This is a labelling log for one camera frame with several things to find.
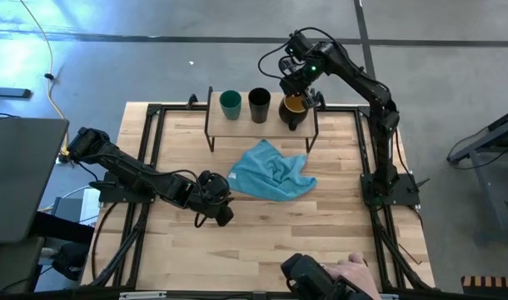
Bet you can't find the grey metal stand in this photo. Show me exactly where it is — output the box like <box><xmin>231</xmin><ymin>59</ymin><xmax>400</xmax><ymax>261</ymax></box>
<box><xmin>446</xmin><ymin>106</ymin><xmax>508</xmax><ymax>245</ymax></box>

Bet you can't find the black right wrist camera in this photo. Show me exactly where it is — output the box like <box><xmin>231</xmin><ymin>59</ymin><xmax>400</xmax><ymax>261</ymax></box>
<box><xmin>284</xmin><ymin>31</ymin><xmax>314</xmax><ymax>58</ymax></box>

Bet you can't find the black plastic cup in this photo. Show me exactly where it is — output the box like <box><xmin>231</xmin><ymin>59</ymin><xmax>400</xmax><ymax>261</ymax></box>
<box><xmin>247</xmin><ymin>87</ymin><xmax>272</xmax><ymax>124</ymax></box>

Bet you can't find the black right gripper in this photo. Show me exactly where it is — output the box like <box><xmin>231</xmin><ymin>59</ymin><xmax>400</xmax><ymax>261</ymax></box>
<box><xmin>278</xmin><ymin>57</ymin><xmax>320</xmax><ymax>110</ymax></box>

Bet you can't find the person's hand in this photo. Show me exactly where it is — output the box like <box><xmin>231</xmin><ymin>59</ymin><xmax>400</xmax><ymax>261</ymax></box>
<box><xmin>320</xmin><ymin>252</ymin><xmax>382</xmax><ymax>300</ymax></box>

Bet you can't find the blue microfibre cloth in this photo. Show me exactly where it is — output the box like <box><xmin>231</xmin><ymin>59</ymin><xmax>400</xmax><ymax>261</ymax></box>
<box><xmin>223</xmin><ymin>138</ymin><xmax>318</xmax><ymax>203</ymax></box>

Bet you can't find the grey desk top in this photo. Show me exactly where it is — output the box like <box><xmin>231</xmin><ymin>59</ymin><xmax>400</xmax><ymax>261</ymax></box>
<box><xmin>0</xmin><ymin>116</ymin><xmax>70</xmax><ymax>245</ymax></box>

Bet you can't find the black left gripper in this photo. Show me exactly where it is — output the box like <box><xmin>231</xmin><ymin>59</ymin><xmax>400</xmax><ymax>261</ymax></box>
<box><xmin>193</xmin><ymin>169</ymin><xmax>235</xmax><ymax>228</ymax></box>

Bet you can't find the dark brown mug yellow inside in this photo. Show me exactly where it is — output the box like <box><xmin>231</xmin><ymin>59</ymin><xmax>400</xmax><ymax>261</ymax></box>
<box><xmin>277</xmin><ymin>93</ymin><xmax>310</xmax><ymax>132</ymax></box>

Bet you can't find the flat black bar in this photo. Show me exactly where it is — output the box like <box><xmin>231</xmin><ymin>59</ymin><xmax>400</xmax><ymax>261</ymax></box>
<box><xmin>0</xmin><ymin>86</ymin><xmax>32</xmax><ymax>100</ymax></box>

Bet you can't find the yellow power plug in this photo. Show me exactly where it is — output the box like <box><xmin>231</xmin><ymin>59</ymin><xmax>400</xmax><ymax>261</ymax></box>
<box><xmin>57</xmin><ymin>146</ymin><xmax>75</xmax><ymax>165</ymax></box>

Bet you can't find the thin black hex key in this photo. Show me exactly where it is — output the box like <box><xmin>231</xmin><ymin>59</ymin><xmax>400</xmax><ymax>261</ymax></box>
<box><xmin>396</xmin><ymin>242</ymin><xmax>424</xmax><ymax>267</ymax></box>

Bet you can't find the black handheld controller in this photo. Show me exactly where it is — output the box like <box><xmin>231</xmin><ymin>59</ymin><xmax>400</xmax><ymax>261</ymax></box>
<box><xmin>280</xmin><ymin>252</ymin><xmax>366</xmax><ymax>300</ymax></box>

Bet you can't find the yellow floor cable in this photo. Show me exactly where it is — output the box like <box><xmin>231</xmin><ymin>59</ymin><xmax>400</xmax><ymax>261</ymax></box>
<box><xmin>18</xmin><ymin>0</ymin><xmax>75</xmax><ymax>162</ymax></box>

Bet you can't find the wooden shelf with black legs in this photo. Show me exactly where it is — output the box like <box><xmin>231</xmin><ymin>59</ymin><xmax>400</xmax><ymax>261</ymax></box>
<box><xmin>203</xmin><ymin>86</ymin><xmax>320</xmax><ymax>154</ymax></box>

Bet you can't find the black and wood striped object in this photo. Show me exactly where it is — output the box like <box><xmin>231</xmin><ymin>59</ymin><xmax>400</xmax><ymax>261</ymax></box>
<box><xmin>461</xmin><ymin>274</ymin><xmax>508</xmax><ymax>298</ymax></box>

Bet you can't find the black aluminium table frame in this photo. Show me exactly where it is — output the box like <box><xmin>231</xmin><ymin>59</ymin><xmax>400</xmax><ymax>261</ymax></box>
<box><xmin>81</xmin><ymin>93</ymin><xmax>436</xmax><ymax>293</ymax></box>

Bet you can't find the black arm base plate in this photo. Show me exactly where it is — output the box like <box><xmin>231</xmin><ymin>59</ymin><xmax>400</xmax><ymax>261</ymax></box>
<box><xmin>360</xmin><ymin>171</ymin><xmax>421</xmax><ymax>208</ymax></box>
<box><xmin>89</xmin><ymin>170</ymin><xmax>160</xmax><ymax>205</ymax></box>

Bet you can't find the green plastic cup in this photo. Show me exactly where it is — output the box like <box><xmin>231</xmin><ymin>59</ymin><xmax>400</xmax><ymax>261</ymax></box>
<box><xmin>218</xmin><ymin>89</ymin><xmax>243</xmax><ymax>122</ymax></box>

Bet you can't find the silver frame bracket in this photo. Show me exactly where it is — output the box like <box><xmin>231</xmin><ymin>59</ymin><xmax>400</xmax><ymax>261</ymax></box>
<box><xmin>118</xmin><ymin>291</ymin><xmax>167</xmax><ymax>300</ymax></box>

